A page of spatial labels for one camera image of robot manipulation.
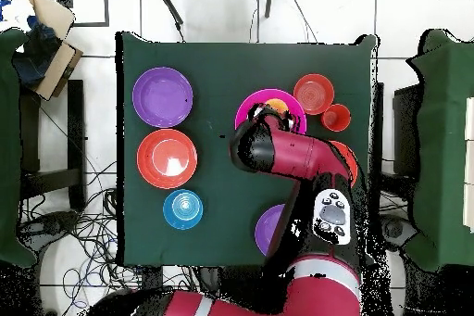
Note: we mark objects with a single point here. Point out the dark floor frame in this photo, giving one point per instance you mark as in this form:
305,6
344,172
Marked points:
106,4

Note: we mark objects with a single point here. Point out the green covered side table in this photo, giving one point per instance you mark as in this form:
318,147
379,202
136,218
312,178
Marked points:
7,145
440,145

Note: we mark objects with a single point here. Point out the orange cup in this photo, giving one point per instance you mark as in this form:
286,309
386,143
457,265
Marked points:
336,117

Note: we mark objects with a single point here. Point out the black pedestal leg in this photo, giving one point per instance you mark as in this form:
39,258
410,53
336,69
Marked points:
48,225
396,230

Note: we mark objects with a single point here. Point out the purple bowl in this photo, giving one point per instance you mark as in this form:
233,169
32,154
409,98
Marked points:
163,97
266,230

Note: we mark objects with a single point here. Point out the dark green tablecloth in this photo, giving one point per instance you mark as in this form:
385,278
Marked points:
214,190

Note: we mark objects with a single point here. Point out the stack of white boxes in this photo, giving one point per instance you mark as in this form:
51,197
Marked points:
470,164

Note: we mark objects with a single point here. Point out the large pink bowl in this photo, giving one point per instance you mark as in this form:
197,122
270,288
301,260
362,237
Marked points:
251,103

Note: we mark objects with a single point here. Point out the yellow cup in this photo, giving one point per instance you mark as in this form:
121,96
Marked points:
276,104

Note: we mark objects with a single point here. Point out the blue bowl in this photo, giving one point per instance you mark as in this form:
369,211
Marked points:
183,209

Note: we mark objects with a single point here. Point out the dark blue cloth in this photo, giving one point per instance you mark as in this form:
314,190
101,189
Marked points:
37,56

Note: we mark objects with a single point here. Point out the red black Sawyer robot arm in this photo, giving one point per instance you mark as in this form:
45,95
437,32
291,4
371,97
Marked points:
307,153

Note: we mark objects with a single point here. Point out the black side stand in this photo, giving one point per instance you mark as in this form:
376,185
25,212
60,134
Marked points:
405,127

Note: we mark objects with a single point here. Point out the black power adapter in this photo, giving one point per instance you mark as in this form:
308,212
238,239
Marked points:
152,277

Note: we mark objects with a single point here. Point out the small orange bowl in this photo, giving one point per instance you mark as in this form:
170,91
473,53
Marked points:
313,94

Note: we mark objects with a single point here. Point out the black tripod leg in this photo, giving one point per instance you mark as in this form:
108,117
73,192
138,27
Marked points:
269,1
171,6

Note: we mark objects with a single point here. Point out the large orange bowl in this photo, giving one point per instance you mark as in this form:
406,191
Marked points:
166,160
350,160

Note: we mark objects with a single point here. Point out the black bench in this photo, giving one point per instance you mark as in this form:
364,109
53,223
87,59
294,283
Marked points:
76,127

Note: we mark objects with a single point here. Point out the cardboard box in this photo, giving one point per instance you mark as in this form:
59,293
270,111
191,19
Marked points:
63,64

